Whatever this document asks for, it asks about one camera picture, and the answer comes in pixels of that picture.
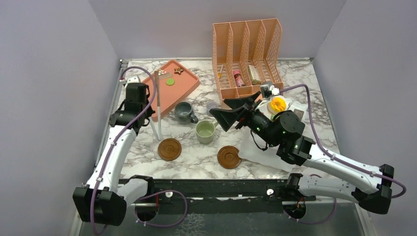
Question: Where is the right brown wooden coaster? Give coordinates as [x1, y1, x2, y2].
[217, 146, 241, 169]

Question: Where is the green macaron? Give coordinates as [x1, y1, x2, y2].
[166, 78, 175, 86]

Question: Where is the pink dessert tray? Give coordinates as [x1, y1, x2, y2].
[159, 60, 200, 118]

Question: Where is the white tiered dessert stand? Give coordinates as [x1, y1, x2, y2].
[239, 95, 308, 172]

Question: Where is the pink mesh file organizer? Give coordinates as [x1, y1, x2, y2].
[212, 18, 284, 109]

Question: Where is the dark blue-green ceramic mug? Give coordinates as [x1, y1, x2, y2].
[174, 102, 199, 124]

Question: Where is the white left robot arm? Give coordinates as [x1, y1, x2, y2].
[73, 92, 274, 235]

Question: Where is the brown star cookie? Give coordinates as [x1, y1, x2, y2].
[174, 67, 183, 75]

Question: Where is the light green ceramic mug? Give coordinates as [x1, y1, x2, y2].
[195, 120, 218, 145]

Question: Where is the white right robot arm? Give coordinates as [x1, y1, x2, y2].
[210, 86, 394, 214]

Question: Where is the left brown wooden coaster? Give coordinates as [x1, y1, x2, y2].
[157, 138, 182, 161]

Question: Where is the tan box in organizer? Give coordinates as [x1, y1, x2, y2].
[247, 65, 261, 85]

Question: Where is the brown wooden coaster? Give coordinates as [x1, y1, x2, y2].
[157, 138, 182, 161]
[217, 146, 241, 169]

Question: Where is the pink bottle in organizer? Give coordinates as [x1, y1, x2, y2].
[233, 70, 245, 88]

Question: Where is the yellow frosted donut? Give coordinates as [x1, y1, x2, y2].
[267, 96, 287, 114]

